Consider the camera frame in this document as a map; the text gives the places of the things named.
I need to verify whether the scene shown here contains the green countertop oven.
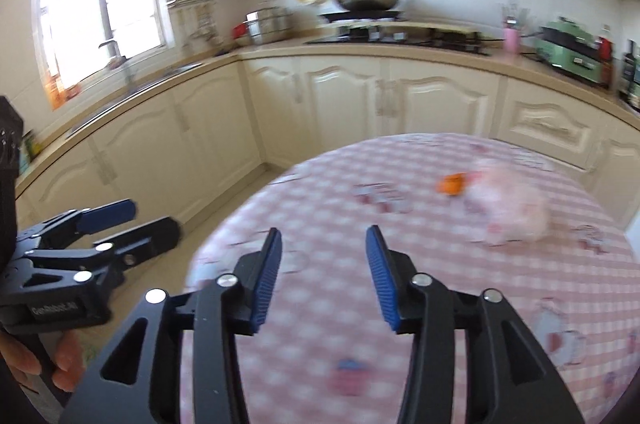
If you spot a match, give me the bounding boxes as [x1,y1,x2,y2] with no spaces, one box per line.
[534,18,609,84]

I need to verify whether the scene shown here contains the cream kitchen base cabinets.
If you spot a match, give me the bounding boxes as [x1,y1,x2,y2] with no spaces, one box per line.
[15,40,640,236]

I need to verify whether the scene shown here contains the green jar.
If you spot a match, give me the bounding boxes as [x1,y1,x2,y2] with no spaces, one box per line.
[22,131,44,158]

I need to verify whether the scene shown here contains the pink checked tablecloth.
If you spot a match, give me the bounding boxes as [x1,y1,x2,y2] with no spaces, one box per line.
[182,131,636,424]

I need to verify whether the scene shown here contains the steel sink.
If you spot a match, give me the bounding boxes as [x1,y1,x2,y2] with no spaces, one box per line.
[65,61,204,140]

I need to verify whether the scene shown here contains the pink utensil holder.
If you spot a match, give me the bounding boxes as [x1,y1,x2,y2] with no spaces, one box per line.
[501,1,531,54]

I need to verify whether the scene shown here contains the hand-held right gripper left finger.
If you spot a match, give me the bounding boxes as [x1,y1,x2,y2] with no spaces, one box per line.
[60,227,283,424]

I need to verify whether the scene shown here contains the orange package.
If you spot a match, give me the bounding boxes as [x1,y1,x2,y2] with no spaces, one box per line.
[43,71,66,110]

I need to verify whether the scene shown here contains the metal faucet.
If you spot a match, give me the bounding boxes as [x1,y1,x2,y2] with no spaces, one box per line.
[98,39,136,91]

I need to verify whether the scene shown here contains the person's left hand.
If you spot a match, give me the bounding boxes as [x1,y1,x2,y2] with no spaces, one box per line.
[0,330,87,390]

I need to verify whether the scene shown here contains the dark glass bottles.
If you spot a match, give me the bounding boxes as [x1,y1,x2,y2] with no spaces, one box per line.
[619,39,640,111]

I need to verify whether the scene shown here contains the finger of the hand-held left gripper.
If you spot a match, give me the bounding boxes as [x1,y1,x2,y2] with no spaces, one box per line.
[25,216,181,286]
[17,197,138,251]

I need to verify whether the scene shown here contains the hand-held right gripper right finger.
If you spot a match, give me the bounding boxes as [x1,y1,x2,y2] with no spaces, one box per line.
[365,224,586,424]

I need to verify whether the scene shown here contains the crumpled clear plastic bag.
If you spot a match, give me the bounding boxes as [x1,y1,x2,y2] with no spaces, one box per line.
[462,156,551,246]

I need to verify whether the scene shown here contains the black gas stove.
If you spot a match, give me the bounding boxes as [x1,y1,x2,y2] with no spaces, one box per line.
[304,10,494,57]

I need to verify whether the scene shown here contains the steel steamer pot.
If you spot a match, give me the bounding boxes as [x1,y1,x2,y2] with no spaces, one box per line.
[244,6,294,46]

